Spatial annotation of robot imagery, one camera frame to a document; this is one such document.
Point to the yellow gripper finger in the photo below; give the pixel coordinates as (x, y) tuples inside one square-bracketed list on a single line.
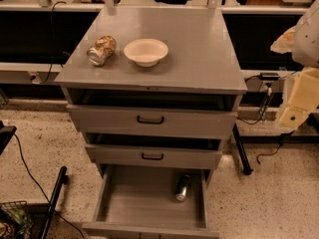
[(300, 98), (284, 43)]

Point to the green soda can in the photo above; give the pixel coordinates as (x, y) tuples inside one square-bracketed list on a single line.
[(183, 188)]

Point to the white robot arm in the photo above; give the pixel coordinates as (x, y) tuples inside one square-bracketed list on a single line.
[(305, 49)]

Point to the grey drawer cabinet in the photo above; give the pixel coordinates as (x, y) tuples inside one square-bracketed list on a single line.
[(200, 57)]

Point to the brown patterned can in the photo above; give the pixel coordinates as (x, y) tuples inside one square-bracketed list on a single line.
[(101, 50)]

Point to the grey top drawer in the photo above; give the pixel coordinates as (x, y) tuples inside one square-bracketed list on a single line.
[(153, 114)]

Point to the grey drawer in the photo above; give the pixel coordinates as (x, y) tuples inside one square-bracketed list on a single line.
[(138, 202), (158, 151), (153, 114)]

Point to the grey bottom drawer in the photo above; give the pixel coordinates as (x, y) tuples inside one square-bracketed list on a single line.
[(138, 202)]

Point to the grey middle drawer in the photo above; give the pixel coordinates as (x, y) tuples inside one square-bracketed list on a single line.
[(158, 151)]

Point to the black power adapter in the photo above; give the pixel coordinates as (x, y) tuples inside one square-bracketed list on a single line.
[(268, 76)]

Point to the black table leg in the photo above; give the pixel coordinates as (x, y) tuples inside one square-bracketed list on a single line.
[(243, 157)]

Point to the white bowl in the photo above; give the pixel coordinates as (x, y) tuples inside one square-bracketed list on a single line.
[(146, 52)]

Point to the black stand leg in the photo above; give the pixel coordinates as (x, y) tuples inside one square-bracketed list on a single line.
[(61, 179)]

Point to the wire basket with items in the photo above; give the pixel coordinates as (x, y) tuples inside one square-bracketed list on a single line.
[(15, 221)]

